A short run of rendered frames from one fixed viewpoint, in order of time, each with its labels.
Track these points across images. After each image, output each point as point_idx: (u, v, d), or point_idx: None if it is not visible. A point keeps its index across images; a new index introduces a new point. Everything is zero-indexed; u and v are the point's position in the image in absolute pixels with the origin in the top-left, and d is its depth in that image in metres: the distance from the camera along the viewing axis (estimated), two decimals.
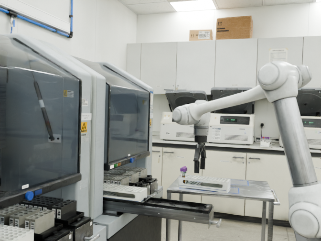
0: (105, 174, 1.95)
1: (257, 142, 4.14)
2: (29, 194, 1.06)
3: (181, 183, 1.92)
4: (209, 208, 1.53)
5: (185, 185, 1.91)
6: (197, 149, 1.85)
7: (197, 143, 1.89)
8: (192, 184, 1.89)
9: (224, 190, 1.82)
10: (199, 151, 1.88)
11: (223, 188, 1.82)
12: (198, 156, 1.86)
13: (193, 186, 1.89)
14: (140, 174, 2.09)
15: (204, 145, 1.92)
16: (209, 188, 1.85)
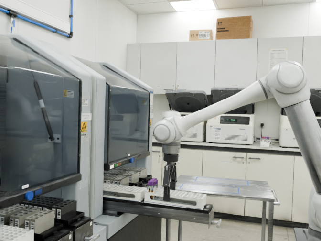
0: (105, 174, 1.95)
1: (257, 142, 4.14)
2: (29, 194, 1.06)
3: (147, 199, 1.59)
4: (209, 208, 1.53)
5: (152, 202, 1.58)
6: (166, 172, 1.54)
7: (166, 163, 1.57)
8: (161, 201, 1.57)
9: (199, 209, 1.51)
10: (169, 174, 1.56)
11: (198, 206, 1.51)
12: (168, 180, 1.55)
13: (161, 203, 1.57)
14: (140, 174, 2.09)
15: (175, 165, 1.61)
16: (181, 206, 1.54)
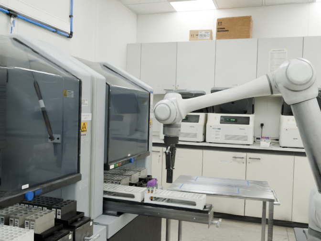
0: (105, 174, 1.95)
1: (257, 142, 4.14)
2: (29, 194, 1.06)
3: (147, 201, 1.59)
4: (208, 208, 1.53)
5: (152, 203, 1.58)
6: (167, 156, 1.55)
7: (167, 145, 1.57)
8: (160, 202, 1.58)
9: (198, 209, 1.51)
10: (171, 157, 1.58)
11: (197, 206, 1.51)
12: (170, 163, 1.58)
13: (161, 204, 1.57)
14: (140, 174, 2.09)
15: (175, 147, 1.61)
16: (181, 206, 1.54)
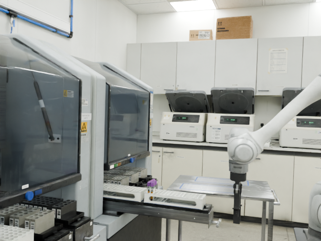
0: (105, 174, 1.95)
1: None
2: (29, 194, 1.06)
3: (147, 201, 1.59)
4: (208, 208, 1.53)
5: (152, 203, 1.58)
6: None
7: None
8: (160, 202, 1.58)
9: (198, 209, 1.51)
10: None
11: (197, 206, 1.51)
12: None
13: (161, 204, 1.57)
14: (140, 174, 2.09)
15: (233, 185, 1.49)
16: (181, 206, 1.54)
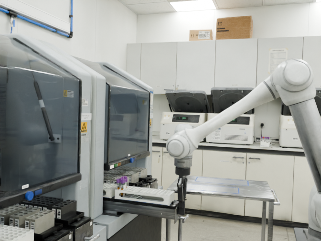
0: (105, 174, 1.95)
1: (257, 142, 4.14)
2: (29, 194, 1.06)
3: (117, 197, 1.64)
4: (176, 204, 1.58)
5: (122, 199, 1.64)
6: None
7: None
8: (130, 198, 1.63)
9: (165, 204, 1.56)
10: None
11: (165, 202, 1.56)
12: None
13: (130, 200, 1.62)
14: (140, 174, 2.09)
15: (177, 179, 1.58)
16: (149, 202, 1.59)
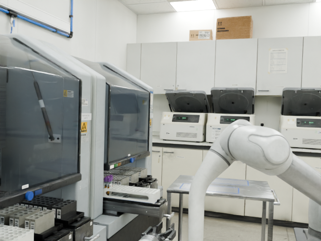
0: (105, 174, 1.95)
1: None
2: (29, 194, 1.06)
3: (103, 195, 1.67)
4: (161, 202, 1.60)
5: (108, 197, 1.66)
6: (171, 238, 1.34)
7: None
8: (116, 196, 1.65)
9: None
10: (165, 234, 1.36)
11: (150, 201, 1.59)
12: (168, 232, 1.38)
13: (116, 198, 1.64)
14: (140, 174, 2.09)
15: None
16: (134, 201, 1.61)
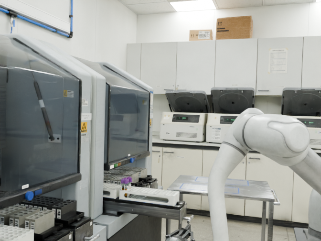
0: (105, 174, 1.95)
1: None
2: (29, 194, 1.06)
3: (122, 197, 1.64)
4: (180, 204, 1.57)
5: (126, 200, 1.63)
6: None
7: None
8: (134, 198, 1.62)
9: (171, 205, 1.55)
10: (186, 236, 1.34)
11: (170, 203, 1.56)
12: (187, 234, 1.37)
13: (135, 201, 1.61)
14: (140, 174, 2.09)
15: None
16: (154, 203, 1.58)
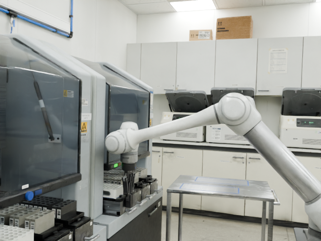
0: (105, 174, 1.95)
1: None
2: (29, 194, 1.06)
3: None
4: (123, 197, 1.67)
5: None
6: (133, 179, 1.73)
7: None
8: None
9: (112, 198, 1.65)
10: None
11: (112, 196, 1.65)
12: None
13: None
14: (140, 174, 2.09)
15: None
16: None
